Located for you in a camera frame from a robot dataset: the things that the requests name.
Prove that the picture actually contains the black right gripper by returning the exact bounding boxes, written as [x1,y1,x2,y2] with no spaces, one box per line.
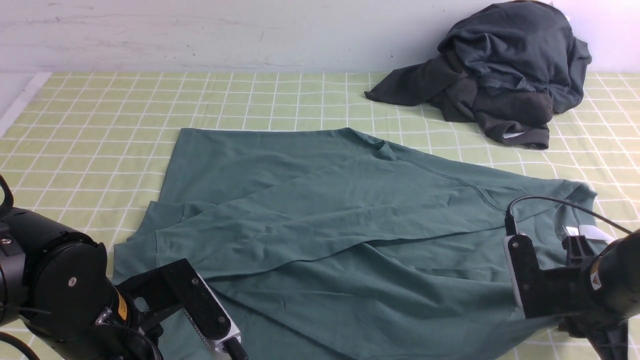
[557,316,629,360]

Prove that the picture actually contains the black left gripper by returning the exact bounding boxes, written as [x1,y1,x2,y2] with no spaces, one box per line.
[94,295,163,360]

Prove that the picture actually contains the green long sleeve shirt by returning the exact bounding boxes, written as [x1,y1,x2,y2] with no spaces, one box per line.
[113,128,596,360]

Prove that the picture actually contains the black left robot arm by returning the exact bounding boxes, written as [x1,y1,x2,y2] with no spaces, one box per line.
[1,179,162,360]

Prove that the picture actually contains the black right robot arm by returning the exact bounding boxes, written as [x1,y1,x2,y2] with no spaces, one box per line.
[558,230,640,360]

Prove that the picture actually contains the dark teal crumpled shirt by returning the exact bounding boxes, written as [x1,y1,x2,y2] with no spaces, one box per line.
[438,0,592,113]

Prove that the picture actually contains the green checkered tablecloth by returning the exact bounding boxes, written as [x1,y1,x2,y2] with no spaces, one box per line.
[0,71,640,360]

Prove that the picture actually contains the dark brown crumpled garment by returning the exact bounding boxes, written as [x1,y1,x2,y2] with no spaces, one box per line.
[365,51,553,150]

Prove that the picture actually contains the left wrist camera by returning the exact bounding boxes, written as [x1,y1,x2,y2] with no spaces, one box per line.
[116,259,249,360]

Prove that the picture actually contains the black right camera cable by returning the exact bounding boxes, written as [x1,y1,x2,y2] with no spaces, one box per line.
[504,195,633,237]

